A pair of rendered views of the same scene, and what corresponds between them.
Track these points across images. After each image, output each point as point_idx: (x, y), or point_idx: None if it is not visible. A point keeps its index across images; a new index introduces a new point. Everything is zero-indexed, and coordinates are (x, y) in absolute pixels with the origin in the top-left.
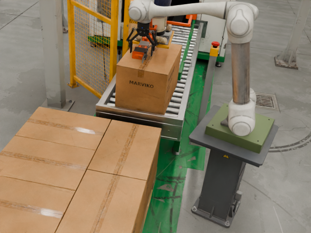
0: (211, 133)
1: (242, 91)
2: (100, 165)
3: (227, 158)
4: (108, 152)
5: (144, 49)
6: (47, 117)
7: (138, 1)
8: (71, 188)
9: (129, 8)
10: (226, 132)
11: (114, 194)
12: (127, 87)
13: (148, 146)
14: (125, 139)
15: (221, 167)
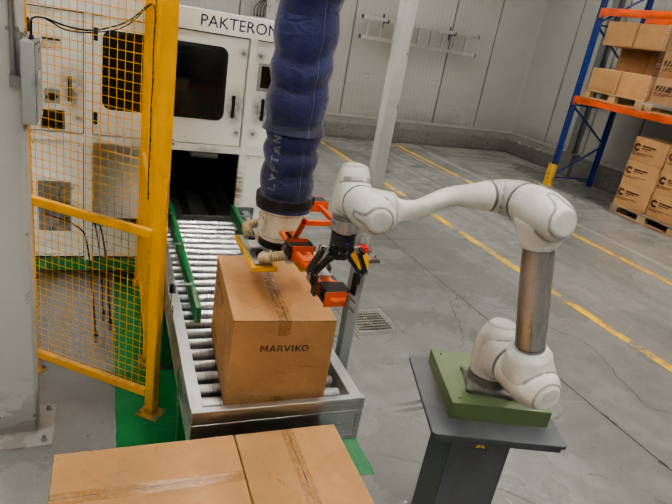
0: (461, 413)
1: (543, 331)
2: None
3: (483, 449)
4: None
5: (339, 285)
6: (94, 475)
7: (377, 195)
8: None
9: (364, 210)
10: (490, 406)
11: None
12: (255, 360)
13: (344, 472)
14: (292, 471)
15: (470, 468)
